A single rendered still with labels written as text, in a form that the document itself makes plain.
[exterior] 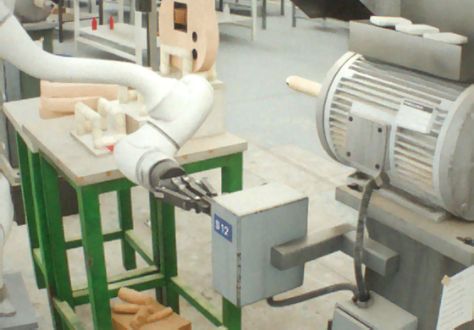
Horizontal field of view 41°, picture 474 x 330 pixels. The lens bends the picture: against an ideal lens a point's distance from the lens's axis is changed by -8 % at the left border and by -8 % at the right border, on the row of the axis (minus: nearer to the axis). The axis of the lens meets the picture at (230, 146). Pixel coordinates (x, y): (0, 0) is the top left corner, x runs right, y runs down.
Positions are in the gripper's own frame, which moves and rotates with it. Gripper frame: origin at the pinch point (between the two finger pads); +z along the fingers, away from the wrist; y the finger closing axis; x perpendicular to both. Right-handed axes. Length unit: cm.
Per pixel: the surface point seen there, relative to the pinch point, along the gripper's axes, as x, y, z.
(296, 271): -10.8, -10.3, 14.0
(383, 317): -14.4, -16.2, 33.6
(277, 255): -4.3, -3.6, 16.3
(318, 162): -107, -224, -231
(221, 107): -5, -49, -76
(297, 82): 18.7, -30.2, -12.9
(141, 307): -87, -27, -100
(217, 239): -2.8, 3.4, 6.8
